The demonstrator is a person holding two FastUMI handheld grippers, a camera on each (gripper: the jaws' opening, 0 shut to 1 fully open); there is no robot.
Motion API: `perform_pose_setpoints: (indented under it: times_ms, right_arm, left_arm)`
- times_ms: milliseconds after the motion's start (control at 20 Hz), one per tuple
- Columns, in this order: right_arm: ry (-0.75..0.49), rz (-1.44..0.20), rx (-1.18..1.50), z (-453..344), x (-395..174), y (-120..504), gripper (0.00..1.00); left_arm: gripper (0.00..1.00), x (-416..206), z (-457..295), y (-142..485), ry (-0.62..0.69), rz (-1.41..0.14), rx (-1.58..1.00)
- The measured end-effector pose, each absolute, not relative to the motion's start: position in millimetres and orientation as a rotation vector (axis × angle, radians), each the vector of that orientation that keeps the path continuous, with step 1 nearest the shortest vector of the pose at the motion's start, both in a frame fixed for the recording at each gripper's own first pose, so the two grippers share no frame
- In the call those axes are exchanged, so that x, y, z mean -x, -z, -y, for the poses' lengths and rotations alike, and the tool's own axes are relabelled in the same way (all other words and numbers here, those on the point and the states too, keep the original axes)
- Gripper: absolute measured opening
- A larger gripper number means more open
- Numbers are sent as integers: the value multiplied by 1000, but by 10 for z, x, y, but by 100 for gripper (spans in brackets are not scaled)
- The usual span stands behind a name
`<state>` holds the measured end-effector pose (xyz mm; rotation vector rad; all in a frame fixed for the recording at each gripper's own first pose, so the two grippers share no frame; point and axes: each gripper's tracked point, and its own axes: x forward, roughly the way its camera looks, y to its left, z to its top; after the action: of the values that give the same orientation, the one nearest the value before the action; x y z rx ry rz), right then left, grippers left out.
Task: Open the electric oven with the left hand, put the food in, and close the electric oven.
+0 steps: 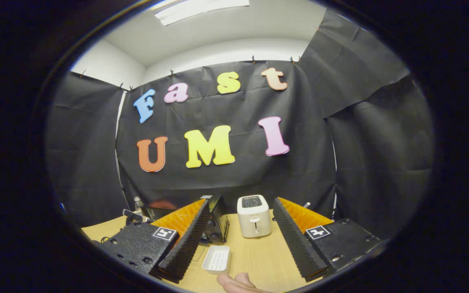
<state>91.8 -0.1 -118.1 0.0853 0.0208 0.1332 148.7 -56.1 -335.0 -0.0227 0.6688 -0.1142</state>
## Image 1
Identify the white plastic tray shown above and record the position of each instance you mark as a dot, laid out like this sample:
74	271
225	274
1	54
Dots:
216	260

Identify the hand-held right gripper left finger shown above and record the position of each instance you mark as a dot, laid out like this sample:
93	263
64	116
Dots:
185	244

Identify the white toaster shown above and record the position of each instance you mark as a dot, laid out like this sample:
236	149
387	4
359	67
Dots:
254	219

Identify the clear plastic water bottle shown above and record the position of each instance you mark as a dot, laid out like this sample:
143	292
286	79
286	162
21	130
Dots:
138	203

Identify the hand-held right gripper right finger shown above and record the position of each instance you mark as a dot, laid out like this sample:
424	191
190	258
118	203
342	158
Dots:
295	244

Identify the black electric oven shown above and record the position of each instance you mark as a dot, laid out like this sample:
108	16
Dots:
218	219

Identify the black backdrop cloth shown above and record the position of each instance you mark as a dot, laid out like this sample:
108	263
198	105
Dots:
238	179

